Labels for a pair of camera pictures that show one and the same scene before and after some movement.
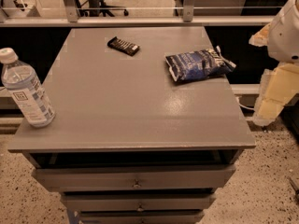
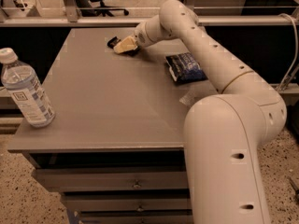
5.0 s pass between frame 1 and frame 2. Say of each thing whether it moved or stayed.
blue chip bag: stayed
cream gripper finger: moved
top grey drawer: stayed
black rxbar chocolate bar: stayed
